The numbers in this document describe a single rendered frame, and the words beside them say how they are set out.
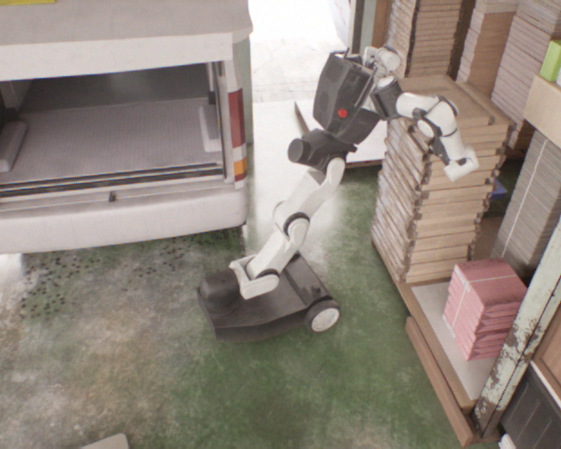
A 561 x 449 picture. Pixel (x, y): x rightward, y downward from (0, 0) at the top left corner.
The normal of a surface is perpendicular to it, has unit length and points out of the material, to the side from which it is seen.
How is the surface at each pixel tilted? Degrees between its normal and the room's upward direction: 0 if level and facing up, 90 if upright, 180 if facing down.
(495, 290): 0
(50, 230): 87
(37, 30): 11
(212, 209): 86
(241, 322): 0
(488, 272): 0
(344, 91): 87
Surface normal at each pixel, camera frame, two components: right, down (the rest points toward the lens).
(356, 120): 0.24, 0.70
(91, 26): 0.05, -0.65
